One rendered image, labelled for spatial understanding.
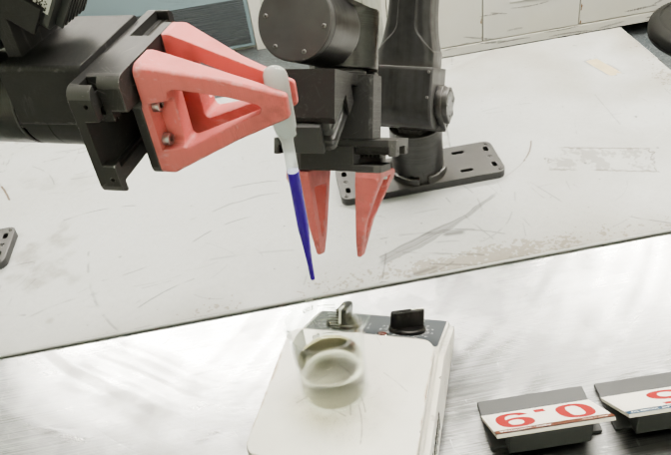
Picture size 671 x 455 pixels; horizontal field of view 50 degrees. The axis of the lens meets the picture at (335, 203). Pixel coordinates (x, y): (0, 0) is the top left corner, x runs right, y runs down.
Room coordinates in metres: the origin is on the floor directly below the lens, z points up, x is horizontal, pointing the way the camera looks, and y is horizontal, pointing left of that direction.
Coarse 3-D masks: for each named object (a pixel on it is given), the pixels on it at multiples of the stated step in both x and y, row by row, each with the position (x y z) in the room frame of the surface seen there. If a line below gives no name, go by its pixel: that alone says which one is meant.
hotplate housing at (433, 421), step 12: (444, 336) 0.41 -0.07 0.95; (444, 348) 0.39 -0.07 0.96; (444, 360) 0.38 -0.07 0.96; (432, 372) 0.36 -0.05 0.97; (444, 372) 0.37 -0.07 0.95; (432, 384) 0.35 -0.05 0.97; (444, 384) 0.37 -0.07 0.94; (432, 396) 0.34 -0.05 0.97; (444, 396) 0.37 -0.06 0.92; (432, 408) 0.33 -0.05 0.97; (432, 420) 0.32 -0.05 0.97; (432, 432) 0.31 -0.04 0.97; (432, 444) 0.30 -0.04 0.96
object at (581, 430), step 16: (496, 400) 0.37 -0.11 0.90; (512, 400) 0.37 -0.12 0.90; (528, 400) 0.37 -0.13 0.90; (544, 400) 0.36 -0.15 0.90; (560, 400) 0.36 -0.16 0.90; (576, 400) 0.36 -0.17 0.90; (480, 416) 0.36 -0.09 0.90; (512, 432) 0.31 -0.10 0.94; (528, 432) 0.31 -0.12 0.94; (544, 432) 0.32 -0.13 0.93; (560, 432) 0.32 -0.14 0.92; (576, 432) 0.32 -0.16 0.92; (592, 432) 0.33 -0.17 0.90; (496, 448) 0.33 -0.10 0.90; (512, 448) 0.32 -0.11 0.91; (528, 448) 0.32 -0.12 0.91
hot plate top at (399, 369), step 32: (288, 352) 0.38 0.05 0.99; (384, 352) 0.37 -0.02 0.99; (416, 352) 0.36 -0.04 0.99; (288, 384) 0.35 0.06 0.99; (384, 384) 0.34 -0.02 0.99; (416, 384) 0.33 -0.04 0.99; (288, 416) 0.32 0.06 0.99; (320, 416) 0.32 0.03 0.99; (352, 416) 0.32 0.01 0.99; (384, 416) 0.31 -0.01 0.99; (416, 416) 0.31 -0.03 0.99; (256, 448) 0.30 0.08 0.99; (288, 448) 0.30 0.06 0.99; (320, 448) 0.29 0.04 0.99; (352, 448) 0.29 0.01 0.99; (384, 448) 0.29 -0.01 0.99; (416, 448) 0.28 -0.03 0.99
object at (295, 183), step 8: (288, 176) 0.35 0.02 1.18; (296, 176) 0.35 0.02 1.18; (296, 184) 0.34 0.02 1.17; (296, 192) 0.34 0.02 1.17; (296, 200) 0.35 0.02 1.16; (304, 200) 0.35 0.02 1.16; (296, 208) 0.35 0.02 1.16; (304, 208) 0.35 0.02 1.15; (296, 216) 0.35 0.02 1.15; (304, 216) 0.35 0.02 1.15; (304, 224) 0.35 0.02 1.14; (304, 232) 0.35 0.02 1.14; (304, 240) 0.35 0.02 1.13; (304, 248) 0.35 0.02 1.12; (312, 256) 0.35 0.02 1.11; (312, 264) 0.35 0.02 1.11; (312, 272) 0.35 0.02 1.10
